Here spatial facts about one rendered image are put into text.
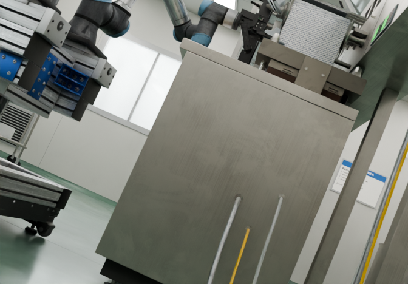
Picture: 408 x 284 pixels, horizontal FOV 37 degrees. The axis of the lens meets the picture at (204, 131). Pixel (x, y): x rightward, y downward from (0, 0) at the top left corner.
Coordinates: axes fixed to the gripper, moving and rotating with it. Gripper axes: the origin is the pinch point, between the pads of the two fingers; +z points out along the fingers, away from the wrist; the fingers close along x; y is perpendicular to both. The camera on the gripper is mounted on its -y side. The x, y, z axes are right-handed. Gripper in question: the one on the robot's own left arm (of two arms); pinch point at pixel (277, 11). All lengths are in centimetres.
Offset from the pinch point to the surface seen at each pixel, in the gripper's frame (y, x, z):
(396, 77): 27, -8, 46
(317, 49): 5.7, -5.4, 22.2
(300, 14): 6.1, -5.4, 6.6
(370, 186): 139, 550, 112
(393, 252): -24, -82, 91
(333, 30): 14.8, -5.4, 18.2
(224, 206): -55, -31, 61
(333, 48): 11.3, -5.4, 24.7
